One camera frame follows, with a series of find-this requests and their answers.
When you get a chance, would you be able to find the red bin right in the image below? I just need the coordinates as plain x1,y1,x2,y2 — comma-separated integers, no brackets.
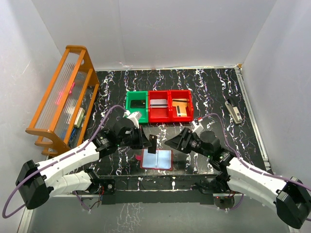
169,90,194,122

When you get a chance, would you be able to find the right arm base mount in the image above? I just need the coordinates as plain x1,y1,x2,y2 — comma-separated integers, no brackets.
194,179,244,211

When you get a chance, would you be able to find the grey striped card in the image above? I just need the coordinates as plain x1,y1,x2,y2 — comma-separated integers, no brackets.
150,99,168,108

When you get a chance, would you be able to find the green plastic bin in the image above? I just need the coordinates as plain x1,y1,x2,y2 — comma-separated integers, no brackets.
125,91,148,124

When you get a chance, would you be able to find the red bin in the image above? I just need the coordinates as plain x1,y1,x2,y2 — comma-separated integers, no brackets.
169,90,194,122
148,90,170,123

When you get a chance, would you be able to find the black credit card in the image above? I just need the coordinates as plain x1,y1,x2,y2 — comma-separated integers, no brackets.
148,134,157,154
130,100,146,109

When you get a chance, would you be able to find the red leather card holder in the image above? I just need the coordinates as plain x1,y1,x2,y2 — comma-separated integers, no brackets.
135,149,173,170

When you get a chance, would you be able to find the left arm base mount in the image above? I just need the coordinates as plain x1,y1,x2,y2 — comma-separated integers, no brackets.
73,179,115,212

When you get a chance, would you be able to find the black grey stapler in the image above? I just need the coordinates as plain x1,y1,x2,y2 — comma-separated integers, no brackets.
225,98,242,124

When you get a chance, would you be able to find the orange wooden rack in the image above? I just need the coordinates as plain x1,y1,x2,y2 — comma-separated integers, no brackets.
26,45,100,157

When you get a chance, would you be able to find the orange patterned credit card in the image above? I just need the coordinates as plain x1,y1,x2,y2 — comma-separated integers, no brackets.
175,104,187,117

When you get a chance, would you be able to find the beige box in rack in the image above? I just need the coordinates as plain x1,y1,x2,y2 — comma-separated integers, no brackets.
74,107,85,128

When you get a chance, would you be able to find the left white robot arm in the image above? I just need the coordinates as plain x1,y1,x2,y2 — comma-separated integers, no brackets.
16,112,152,210

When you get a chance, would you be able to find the red bin left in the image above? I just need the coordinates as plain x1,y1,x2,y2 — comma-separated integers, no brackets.
148,90,170,123

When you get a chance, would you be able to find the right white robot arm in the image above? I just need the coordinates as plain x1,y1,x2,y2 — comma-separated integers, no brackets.
165,124,311,229

